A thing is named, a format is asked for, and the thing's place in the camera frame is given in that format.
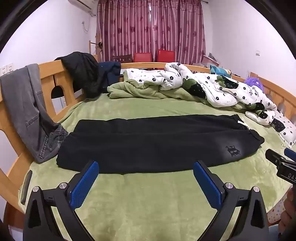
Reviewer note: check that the white air conditioner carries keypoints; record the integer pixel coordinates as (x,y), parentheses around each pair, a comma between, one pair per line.
(83,4)

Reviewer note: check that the navy blue garment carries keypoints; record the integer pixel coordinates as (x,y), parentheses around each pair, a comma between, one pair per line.
(108,74)

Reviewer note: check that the wooden coat rack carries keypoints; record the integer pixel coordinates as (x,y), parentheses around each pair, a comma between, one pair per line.
(100,46)

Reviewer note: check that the star printed cloth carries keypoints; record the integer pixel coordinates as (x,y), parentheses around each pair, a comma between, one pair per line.
(275,212)

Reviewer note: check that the black jacket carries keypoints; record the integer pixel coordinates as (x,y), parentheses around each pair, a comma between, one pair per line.
(81,69)

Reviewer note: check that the white floral pillow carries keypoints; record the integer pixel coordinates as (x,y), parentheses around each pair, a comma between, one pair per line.
(284,129)

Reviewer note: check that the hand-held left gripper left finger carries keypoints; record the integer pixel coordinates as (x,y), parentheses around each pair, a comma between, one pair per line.
(84,185)

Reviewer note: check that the black pants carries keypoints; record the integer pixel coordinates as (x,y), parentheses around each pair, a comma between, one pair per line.
(150,143)

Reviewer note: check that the maroon floral curtain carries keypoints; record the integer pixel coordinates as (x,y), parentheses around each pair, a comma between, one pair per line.
(150,30)

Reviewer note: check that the cardboard box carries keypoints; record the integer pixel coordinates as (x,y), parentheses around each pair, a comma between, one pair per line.
(210,59)

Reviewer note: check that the teal patterned cushion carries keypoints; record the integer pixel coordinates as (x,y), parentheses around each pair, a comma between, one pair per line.
(218,70)

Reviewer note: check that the dark wooden chair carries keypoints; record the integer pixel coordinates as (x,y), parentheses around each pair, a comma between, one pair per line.
(122,58)

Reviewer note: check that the purple plush toy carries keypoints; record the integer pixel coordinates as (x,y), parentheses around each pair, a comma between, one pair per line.
(254,83)

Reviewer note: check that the wooden bed frame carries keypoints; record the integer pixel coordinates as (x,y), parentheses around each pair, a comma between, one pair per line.
(46,74)

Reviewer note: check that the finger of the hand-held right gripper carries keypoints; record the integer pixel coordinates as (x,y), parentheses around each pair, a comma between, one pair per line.
(290,153)
(274,157)

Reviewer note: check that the white floral quilt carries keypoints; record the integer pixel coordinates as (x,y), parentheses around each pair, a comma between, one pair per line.
(208,88)

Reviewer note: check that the person's right hand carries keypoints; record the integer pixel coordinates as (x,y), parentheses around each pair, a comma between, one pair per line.
(290,208)

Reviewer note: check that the dark grey oblong object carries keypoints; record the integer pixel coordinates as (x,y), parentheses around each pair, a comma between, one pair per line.
(26,187)

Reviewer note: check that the red chair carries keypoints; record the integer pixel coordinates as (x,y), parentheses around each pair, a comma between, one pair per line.
(166,55)
(142,57)

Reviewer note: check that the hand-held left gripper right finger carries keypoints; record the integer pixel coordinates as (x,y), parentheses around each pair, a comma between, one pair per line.
(207,185)

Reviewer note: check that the white wall socket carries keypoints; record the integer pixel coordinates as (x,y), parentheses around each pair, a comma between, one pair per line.
(3,70)
(10,68)

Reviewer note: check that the green bed blanket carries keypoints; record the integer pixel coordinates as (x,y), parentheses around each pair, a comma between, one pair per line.
(150,208)

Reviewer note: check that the grey jeans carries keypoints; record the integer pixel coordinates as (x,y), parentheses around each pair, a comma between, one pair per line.
(23,104)

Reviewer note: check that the crumpled green blanket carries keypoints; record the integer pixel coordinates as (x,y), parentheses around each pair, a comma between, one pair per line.
(129,89)

